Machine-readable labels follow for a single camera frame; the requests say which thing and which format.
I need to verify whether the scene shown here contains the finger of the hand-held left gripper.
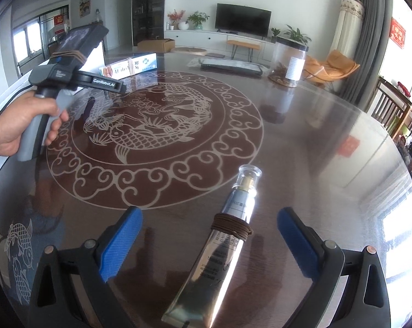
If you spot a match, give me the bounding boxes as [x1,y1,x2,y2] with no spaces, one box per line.
[52,56,87,74]

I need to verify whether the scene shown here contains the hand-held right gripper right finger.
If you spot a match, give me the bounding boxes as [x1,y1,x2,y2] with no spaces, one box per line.
[277,207,391,328]

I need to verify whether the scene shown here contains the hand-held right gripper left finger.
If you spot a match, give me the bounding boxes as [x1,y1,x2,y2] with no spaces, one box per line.
[27,206,144,328]

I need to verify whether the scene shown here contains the metallic cosmetic tube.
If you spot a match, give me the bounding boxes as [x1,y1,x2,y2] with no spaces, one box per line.
[161,164,263,328]

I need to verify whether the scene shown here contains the dark patterned desktop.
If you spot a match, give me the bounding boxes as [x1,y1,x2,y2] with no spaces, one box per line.
[0,53,412,328]

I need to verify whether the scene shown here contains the person's left hand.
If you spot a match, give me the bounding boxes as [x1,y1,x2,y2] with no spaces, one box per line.
[0,92,70,160]

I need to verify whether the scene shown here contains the brown rubber band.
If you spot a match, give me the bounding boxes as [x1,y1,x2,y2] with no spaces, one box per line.
[211,213,253,240]
[50,51,87,63]

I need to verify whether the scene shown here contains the blue and white medicine box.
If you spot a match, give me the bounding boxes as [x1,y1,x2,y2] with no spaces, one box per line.
[100,53,158,78]

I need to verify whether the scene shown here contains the cardboard box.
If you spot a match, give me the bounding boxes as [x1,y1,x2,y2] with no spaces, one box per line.
[138,38,176,53]

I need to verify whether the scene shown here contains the dark display cabinet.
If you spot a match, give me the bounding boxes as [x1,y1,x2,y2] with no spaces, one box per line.
[132,0,167,46]

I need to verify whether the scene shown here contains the red flowers in vase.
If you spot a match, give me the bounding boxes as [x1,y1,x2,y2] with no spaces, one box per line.
[167,10,186,30]

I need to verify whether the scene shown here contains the white TV cabinet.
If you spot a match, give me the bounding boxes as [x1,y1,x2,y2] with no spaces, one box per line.
[164,29,278,53]

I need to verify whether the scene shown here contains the green potted plant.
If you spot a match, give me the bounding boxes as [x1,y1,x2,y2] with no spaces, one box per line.
[186,11,210,31]

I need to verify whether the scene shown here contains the wooden dining chair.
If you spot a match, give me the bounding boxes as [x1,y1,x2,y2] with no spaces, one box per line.
[370,76,412,137]

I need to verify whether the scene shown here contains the clear plastic jar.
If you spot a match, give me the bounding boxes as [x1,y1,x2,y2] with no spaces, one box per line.
[268,39,309,87]

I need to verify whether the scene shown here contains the orange lounge chair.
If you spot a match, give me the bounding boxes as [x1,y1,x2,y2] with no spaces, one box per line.
[304,49,361,84]

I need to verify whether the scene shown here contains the wooden bench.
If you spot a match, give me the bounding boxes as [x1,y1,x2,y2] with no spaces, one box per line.
[226,39,261,60]

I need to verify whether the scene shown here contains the black television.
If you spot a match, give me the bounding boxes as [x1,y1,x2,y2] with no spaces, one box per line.
[215,3,272,37]

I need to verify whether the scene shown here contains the leafy potted plant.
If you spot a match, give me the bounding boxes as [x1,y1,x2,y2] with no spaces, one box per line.
[283,24,312,45]

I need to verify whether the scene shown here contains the grey curtain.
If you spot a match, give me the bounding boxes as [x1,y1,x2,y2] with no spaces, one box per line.
[353,0,394,113]

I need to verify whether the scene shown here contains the covered standing air conditioner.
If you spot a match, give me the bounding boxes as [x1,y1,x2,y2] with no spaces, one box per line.
[330,0,366,58]

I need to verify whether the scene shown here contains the red wall decoration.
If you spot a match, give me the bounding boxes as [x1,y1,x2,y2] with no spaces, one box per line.
[390,16,407,49]

